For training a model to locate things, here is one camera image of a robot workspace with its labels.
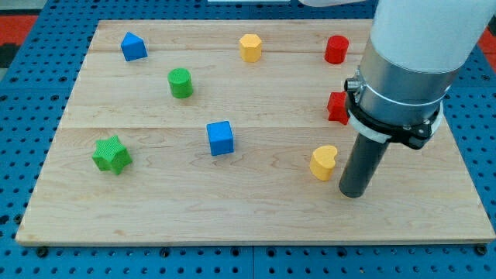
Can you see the red cylinder block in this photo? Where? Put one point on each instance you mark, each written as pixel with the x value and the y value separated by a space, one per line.
pixel 336 49

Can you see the black clamp ring mount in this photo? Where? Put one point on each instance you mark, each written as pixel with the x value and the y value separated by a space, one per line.
pixel 394 107

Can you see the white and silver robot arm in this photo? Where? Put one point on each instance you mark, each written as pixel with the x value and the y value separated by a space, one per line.
pixel 414 53

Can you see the light wooden board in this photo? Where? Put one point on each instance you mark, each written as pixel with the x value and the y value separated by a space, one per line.
pixel 175 193

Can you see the green cylinder block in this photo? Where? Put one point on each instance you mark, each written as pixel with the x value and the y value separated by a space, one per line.
pixel 179 80

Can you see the red star block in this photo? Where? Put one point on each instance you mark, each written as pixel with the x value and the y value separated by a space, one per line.
pixel 337 108

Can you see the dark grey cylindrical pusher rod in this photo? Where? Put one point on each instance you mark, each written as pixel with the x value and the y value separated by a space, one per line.
pixel 364 159

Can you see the blue cube block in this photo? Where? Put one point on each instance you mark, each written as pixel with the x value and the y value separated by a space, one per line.
pixel 220 137

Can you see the yellow hexagon block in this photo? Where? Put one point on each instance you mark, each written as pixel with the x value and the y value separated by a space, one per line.
pixel 250 47

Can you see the green star block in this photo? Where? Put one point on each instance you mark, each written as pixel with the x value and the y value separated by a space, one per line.
pixel 111 155

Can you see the yellow heart block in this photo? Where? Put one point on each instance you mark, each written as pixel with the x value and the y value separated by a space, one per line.
pixel 323 162

